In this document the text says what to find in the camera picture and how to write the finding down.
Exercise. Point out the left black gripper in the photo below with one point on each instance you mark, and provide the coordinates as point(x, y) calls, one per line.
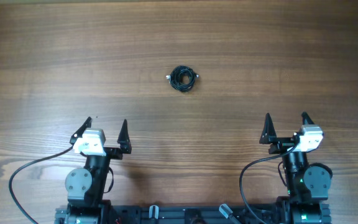
point(115, 153)

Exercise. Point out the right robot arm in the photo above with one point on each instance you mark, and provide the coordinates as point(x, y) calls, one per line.
point(307, 184)

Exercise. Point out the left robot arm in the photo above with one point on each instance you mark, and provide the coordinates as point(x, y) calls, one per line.
point(86, 185)

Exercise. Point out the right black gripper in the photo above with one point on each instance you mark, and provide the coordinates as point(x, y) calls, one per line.
point(281, 144)

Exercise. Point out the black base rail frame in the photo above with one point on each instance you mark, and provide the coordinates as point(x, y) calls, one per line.
point(191, 214)

